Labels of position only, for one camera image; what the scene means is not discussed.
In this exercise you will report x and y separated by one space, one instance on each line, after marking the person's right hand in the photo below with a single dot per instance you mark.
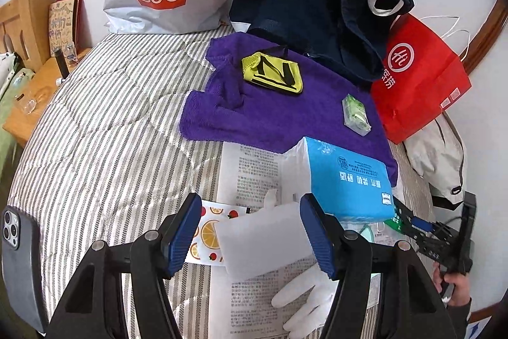
456 289

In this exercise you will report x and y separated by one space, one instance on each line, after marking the green printed packet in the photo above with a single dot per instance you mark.
391 222

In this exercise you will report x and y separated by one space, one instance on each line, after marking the black bottle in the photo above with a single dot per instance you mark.
61 65

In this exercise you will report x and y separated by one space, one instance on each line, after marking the printed paper sheet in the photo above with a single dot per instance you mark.
250 172

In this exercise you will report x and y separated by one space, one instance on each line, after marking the purple towel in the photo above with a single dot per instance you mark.
278 112

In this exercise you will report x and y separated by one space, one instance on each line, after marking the red paper shopping bag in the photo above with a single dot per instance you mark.
420 92

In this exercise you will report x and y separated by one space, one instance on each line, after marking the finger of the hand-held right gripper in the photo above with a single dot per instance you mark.
414 222

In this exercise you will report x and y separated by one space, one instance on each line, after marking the blue tissue pack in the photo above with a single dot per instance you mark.
341 180

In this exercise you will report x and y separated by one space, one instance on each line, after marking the navy blue bag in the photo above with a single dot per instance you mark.
301 1

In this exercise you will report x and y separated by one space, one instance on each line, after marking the white sponge block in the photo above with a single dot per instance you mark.
266 239

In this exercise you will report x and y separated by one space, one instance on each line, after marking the light green cloth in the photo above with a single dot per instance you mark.
8 148

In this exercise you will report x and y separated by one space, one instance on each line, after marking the illustrated book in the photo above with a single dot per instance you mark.
63 25

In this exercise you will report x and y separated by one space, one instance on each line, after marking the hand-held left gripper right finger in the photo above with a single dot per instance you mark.
317 239

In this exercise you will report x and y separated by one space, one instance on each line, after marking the green tissue packet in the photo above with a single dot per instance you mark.
356 112

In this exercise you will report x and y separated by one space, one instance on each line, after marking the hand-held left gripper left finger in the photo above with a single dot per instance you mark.
183 233

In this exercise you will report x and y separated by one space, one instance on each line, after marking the wooden nightstand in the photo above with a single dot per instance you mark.
35 96

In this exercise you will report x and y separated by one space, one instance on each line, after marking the beige jacket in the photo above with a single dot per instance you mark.
436 152

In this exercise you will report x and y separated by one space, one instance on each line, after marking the wooden headboard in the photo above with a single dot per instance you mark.
24 17

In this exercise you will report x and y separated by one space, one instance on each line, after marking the fruit pattern card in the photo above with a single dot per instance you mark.
206 231

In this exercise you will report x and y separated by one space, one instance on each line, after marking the small glass jar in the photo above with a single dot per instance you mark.
71 55

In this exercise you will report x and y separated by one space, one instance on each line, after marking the phone in grey case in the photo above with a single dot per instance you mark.
22 271

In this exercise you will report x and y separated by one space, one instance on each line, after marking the striped bedsheet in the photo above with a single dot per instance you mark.
107 132

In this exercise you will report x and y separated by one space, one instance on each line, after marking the white glove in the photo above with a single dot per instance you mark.
305 295

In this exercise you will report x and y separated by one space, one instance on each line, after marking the person's right forearm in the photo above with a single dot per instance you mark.
460 319

